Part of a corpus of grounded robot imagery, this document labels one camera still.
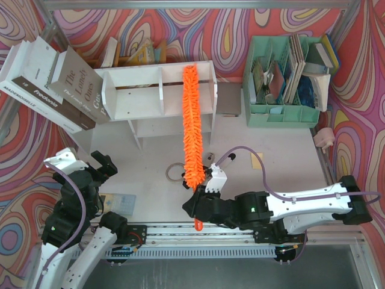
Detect orange microfiber duster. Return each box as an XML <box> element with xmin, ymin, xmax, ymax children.
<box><xmin>181</xmin><ymin>62</ymin><xmax>208</xmax><ymax>232</ymax></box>

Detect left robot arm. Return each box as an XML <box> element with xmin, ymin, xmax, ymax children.
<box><xmin>31</xmin><ymin>148</ymin><xmax>128</xmax><ymax>288</ymax></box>

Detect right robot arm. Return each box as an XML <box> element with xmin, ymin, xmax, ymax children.
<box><xmin>182</xmin><ymin>175</ymin><xmax>372</xmax><ymax>244</ymax></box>

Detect white wooden bookshelf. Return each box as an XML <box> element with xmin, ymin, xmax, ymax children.
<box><xmin>96</xmin><ymin>61</ymin><xmax>218</xmax><ymax>149</ymax></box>

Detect black white stapler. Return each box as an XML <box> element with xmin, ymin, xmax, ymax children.
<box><xmin>204</xmin><ymin>152</ymin><xmax>215</xmax><ymax>165</ymax></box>

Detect white marker black cap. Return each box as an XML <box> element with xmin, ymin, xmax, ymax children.
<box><xmin>221</xmin><ymin>152</ymin><xmax>236</xmax><ymax>170</ymax></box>

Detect yellow sticky note pad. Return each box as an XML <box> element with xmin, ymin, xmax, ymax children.
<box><xmin>250</xmin><ymin>152</ymin><xmax>263</xmax><ymax>170</ymax></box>

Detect brown book Fredonia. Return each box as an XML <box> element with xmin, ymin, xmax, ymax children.
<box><xmin>12</xmin><ymin>76</ymin><xmax>96</xmax><ymax>130</ymax></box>

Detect grey book The Lonely Ones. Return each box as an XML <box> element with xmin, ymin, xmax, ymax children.
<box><xmin>48</xmin><ymin>47</ymin><xmax>110</xmax><ymax>125</ymax></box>

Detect grey notebook with pencil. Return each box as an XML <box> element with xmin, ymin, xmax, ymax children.
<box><xmin>217</xmin><ymin>82</ymin><xmax>241</xmax><ymax>117</ymax></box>

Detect wooden rack with books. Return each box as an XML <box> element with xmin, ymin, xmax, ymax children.
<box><xmin>94</xmin><ymin>37</ymin><xmax>167</xmax><ymax>68</ymax></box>

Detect mint green desk organizer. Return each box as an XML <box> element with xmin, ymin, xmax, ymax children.
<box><xmin>242</xmin><ymin>36</ymin><xmax>319</xmax><ymax>128</ymax></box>

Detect pink piggy figurine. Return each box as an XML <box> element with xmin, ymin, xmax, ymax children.
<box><xmin>313</xmin><ymin>127</ymin><xmax>335</xmax><ymax>154</ymax></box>

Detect white book Mademoiselle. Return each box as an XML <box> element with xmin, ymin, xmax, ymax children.
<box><xmin>1</xmin><ymin>36</ymin><xmax>83</xmax><ymax>133</ymax></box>

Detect white paperback book stack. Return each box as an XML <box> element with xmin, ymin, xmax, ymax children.
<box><xmin>298</xmin><ymin>72</ymin><xmax>331</xmax><ymax>112</ymax></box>

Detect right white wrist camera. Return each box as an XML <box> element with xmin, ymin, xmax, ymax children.
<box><xmin>205</xmin><ymin>163</ymin><xmax>227</xmax><ymax>193</ymax></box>

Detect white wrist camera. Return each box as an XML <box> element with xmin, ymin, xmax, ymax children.
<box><xmin>43</xmin><ymin>148</ymin><xmax>88</xmax><ymax>175</ymax></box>
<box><xmin>205</xmin><ymin>163</ymin><xmax>227</xmax><ymax>193</ymax></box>

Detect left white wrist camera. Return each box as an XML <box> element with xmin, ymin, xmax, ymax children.
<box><xmin>43</xmin><ymin>148</ymin><xmax>88</xmax><ymax>175</ymax></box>

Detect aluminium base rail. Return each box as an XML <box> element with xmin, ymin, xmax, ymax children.
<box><xmin>35</xmin><ymin>222</ymin><xmax>366</xmax><ymax>263</ymax></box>

